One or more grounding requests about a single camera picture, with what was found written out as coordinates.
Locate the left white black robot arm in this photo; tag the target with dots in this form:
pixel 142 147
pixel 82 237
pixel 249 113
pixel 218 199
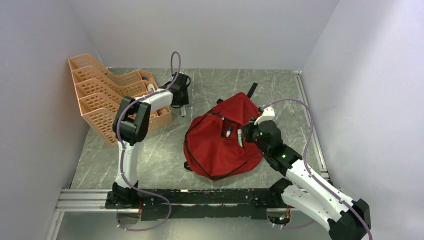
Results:
pixel 131 126

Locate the green white glue stick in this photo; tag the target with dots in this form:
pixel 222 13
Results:
pixel 240 137

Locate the white pencil stick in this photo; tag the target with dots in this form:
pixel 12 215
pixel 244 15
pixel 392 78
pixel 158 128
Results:
pixel 183 112

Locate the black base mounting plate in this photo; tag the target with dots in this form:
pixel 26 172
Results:
pixel 156 204

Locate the red backpack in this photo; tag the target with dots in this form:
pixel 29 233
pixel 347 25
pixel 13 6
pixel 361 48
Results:
pixel 208 152

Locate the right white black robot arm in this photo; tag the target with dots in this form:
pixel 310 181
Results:
pixel 304 189

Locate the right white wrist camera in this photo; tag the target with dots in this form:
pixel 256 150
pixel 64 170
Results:
pixel 267 115

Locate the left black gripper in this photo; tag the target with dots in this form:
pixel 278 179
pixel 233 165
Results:
pixel 186 100

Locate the aluminium frame rail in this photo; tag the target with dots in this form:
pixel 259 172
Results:
pixel 93 200

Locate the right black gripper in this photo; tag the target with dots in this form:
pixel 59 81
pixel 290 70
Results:
pixel 247 129

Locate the orange plastic file organizer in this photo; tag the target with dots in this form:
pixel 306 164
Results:
pixel 99 92

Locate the blue capped white marker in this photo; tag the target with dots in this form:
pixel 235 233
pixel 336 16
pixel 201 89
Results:
pixel 229 131

